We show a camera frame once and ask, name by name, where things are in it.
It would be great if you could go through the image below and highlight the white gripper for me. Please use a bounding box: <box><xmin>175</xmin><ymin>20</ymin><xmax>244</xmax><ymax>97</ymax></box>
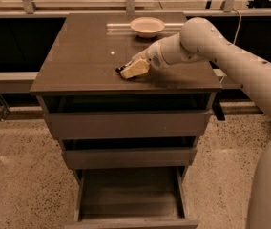
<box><xmin>120</xmin><ymin>41</ymin><xmax>169</xmax><ymax>79</ymax></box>

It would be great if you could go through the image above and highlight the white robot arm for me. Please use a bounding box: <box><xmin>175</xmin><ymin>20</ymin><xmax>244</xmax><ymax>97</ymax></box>
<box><xmin>116</xmin><ymin>17</ymin><xmax>271</xmax><ymax>229</ymax></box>

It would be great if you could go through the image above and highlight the grey top drawer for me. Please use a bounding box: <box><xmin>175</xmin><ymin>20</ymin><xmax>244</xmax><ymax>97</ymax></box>
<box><xmin>37</xmin><ymin>93</ymin><xmax>215</xmax><ymax>140</ymax></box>

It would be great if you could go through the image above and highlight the grey drawer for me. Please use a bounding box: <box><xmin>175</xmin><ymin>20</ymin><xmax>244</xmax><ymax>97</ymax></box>
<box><xmin>37</xmin><ymin>93</ymin><xmax>215</xmax><ymax>140</ymax></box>
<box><xmin>62</xmin><ymin>137</ymin><xmax>197</xmax><ymax>170</ymax></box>
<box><xmin>64</xmin><ymin>167</ymin><xmax>198</xmax><ymax>229</ymax></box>

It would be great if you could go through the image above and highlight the grey drawer cabinet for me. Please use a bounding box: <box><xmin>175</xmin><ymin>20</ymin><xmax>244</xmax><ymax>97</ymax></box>
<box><xmin>29</xmin><ymin>11</ymin><xmax>223</xmax><ymax>186</ymax></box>

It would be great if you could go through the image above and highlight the grey middle drawer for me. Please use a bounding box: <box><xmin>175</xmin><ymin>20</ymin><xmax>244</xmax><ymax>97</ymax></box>
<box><xmin>62</xmin><ymin>137</ymin><xmax>197</xmax><ymax>170</ymax></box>

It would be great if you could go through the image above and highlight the grey bottom drawer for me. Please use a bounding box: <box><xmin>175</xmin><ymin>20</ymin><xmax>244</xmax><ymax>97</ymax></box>
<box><xmin>64</xmin><ymin>167</ymin><xmax>198</xmax><ymax>229</ymax></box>

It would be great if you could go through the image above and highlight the white bowl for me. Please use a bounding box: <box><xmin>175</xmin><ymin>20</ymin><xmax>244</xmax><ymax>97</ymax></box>
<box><xmin>130</xmin><ymin>17</ymin><xmax>165</xmax><ymax>38</ymax></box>

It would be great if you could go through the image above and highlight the grey metal railing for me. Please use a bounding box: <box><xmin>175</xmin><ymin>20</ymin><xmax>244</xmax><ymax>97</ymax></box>
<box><xmin>0</xmin><ymin>0</ymin><xmax>271</xmax><ymax>94</ymax></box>

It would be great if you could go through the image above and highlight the white cable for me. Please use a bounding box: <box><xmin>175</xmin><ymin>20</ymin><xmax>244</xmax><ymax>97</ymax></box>
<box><xmin>232</xmin><ymin>7</ymin><xmax>242</xmax><ymax>46</ymax></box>

